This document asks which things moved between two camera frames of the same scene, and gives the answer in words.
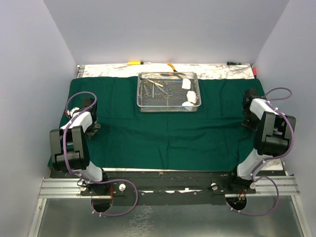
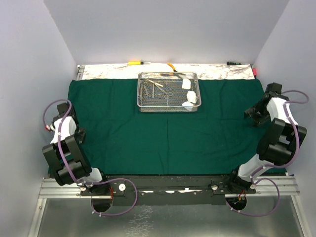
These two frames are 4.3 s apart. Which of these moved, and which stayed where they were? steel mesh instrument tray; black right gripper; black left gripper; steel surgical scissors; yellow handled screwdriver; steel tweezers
Moved: black left gripper; black right gripper
Stayed: steel mesh instrument tray; yellow handled screwdriver; steel surgical scissors; steel tweezers
